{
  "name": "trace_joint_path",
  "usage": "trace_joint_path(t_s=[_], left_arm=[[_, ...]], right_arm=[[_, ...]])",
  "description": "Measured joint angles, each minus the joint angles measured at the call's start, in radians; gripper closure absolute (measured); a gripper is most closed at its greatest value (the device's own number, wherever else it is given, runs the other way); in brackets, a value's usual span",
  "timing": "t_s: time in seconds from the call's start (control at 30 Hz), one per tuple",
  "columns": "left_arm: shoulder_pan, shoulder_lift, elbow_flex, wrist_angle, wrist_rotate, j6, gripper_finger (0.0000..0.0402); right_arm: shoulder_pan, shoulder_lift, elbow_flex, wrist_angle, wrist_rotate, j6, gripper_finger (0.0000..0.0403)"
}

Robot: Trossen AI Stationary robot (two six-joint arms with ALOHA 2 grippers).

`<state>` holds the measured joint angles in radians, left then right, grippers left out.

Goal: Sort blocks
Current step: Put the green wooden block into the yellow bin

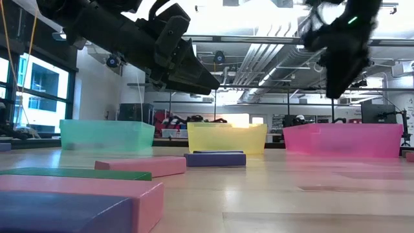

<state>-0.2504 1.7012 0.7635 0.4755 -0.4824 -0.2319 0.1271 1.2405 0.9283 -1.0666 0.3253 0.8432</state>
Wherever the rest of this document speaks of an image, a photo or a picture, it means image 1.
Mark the teal translucent plastic bin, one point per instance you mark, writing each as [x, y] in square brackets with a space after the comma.
[106, 134]

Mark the pink-red translucent plastic bin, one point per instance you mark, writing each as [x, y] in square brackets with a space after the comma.
[343, 140]

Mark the person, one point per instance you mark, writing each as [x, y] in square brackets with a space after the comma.
[299, 119]

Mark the black computer monitor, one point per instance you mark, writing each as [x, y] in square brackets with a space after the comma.
[378, 113]

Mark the white ceiling lamp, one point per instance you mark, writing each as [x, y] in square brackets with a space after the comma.
[61, 36]

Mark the black overhead beam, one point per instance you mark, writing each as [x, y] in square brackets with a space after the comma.
[258, 39]

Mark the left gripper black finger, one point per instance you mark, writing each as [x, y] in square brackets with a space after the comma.
[194, 77]

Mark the yellow translucent plastic bin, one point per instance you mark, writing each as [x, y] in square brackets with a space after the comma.
[226, 137]

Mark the black metal rack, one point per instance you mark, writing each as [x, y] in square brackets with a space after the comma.
[258, 87]

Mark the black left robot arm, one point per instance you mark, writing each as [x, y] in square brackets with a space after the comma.
[81, 19]

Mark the silver ceiling ducts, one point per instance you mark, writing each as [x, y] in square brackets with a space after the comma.
[258, 64]

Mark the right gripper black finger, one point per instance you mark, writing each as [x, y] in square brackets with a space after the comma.
[338, 81]

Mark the pink rectangular block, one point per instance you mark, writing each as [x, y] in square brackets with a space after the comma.
[148, 207]
[410, 158]
[145, 165]

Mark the black track spotlight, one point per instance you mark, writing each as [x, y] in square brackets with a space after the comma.
[359, 83]

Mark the green rectangular block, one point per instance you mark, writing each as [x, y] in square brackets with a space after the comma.
[81, 173]
[403, 152]

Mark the red bag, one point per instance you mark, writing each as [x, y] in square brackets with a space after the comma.
[160, 118]

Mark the large window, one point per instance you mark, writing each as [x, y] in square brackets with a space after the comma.
[42, 94]

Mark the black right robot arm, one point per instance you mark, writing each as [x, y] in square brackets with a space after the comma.
[365, 9]

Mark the black round camera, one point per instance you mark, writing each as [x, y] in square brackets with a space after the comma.
[219, 57]
[112, 61]

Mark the clear plastic storage box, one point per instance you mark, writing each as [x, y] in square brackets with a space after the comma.
[174, 133]

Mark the blue rectangular block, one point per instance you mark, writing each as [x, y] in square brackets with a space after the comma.
[58, 213]
[4, 147]
[215, 159]

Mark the black equipment case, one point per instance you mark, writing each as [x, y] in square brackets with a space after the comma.
[136, 112]

